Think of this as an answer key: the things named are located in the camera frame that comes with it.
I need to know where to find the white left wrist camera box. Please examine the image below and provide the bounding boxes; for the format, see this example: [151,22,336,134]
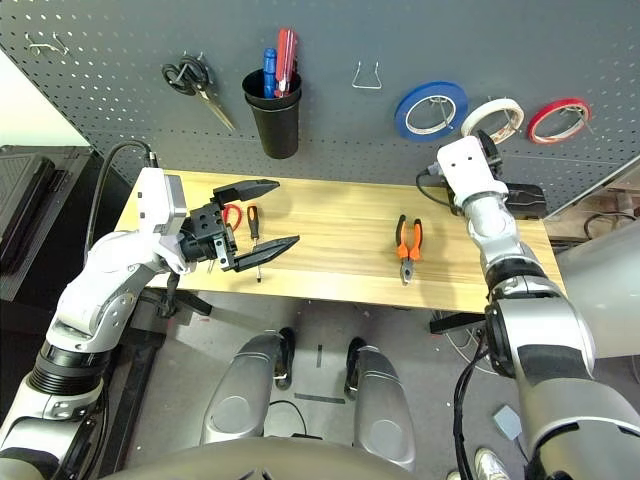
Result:
[134,167,194,275]

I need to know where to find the black cup holder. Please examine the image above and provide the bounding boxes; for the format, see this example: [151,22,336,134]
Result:
[241,68,303,160]

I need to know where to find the white tape roll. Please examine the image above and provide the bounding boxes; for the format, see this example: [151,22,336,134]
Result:
[459,97,526,146]

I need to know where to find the red tape roll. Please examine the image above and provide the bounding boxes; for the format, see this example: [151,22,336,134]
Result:
[526,97,593,146]

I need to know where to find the grey robot torso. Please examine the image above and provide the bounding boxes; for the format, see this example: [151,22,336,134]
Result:
[0,437,416,480]

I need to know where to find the small black tool case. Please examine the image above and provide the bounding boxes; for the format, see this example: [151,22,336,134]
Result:
[502,182,548,221]

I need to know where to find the black right robot foot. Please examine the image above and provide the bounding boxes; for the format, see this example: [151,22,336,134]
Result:
[343,337,366,400]

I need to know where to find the silver scissors peg hook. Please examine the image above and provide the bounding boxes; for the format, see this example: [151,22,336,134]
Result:
[179,51,206,81]

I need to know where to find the dark grey pegboard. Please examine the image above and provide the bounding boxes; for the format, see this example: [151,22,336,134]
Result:
[0,0,640,217]

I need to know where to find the black table leg bracket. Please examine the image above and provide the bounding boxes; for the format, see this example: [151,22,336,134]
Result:
[429,312,489,335]
[144,292,214,316]

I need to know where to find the silver right robot leg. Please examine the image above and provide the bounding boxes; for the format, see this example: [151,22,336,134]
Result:
[349,344,416,471]

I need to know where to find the white rounded machine shell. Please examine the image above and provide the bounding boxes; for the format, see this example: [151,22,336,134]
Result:
[552,212,640,359]

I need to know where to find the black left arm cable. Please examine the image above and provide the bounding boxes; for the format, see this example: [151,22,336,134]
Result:
[84,140,161,261]

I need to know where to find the silver left robot leg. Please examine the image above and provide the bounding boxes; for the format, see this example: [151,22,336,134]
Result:
[199,332,286,446]

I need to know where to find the black left robot foot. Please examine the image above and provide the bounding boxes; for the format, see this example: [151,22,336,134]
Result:
[274,326,296,390]

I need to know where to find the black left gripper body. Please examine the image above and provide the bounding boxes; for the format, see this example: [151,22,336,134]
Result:
[179,202,239,274]

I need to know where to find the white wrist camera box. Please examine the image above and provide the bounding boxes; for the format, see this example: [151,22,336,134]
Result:
[134,167,194,275]
[436,137,509,206]

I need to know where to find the orange black pliers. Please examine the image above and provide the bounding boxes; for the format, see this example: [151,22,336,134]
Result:
[395,214,425,285]

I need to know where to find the silver tape peg hook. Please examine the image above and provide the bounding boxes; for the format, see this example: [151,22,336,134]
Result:
[562,104,596,135]
[429,95,456,131]
[492,95,519,134]

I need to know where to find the black floor cable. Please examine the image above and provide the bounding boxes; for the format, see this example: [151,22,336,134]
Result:
[264,398,309,439]

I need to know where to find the black handled scissors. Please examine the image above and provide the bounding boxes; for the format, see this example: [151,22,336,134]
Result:
[160,54,237,134]

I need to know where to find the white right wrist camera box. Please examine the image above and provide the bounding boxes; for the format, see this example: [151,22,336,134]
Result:
[436,137,509,206]

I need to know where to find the black robot foot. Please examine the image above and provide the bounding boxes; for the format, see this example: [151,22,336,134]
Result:
[343,337,366,400]
[274,326,296,390]

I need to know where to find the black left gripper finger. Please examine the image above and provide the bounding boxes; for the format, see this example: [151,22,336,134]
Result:
[232,235,301,274]
[213,178,281,204]

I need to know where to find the grey square floor pad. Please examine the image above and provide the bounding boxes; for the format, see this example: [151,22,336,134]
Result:
[492,404,524,441]

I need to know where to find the blue handled screwdriver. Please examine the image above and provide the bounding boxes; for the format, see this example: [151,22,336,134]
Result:
[262,47,279,99]

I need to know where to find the black background cable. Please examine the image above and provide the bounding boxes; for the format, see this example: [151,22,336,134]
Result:
[583,212,639,241]

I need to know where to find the silver double peg hook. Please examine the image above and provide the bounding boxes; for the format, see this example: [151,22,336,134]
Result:
[27,32,71,57]

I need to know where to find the silver robot leg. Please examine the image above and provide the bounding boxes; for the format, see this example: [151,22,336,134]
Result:
[349,344,416,471]
[199,332,286,446]

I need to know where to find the blue tape roll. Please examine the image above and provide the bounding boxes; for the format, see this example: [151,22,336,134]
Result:
[393,80,470,144]

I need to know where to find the large black equipment case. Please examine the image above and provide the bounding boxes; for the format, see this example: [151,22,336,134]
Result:
[0,144,96,301]

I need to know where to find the black orange screwdriver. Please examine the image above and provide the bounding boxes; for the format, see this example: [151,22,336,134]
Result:
[245,204,264,284]

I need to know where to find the red handled screwdriver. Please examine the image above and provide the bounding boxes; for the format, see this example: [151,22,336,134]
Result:
[274,28,300,99]

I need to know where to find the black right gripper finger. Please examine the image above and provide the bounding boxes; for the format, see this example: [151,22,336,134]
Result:
[476,129,501,161]

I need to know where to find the red handled scissors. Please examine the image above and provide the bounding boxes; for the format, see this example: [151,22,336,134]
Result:
[207,202,244,275]

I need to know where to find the silver wire pliers hook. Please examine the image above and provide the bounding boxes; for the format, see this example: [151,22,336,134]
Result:
[351,60,384,91]

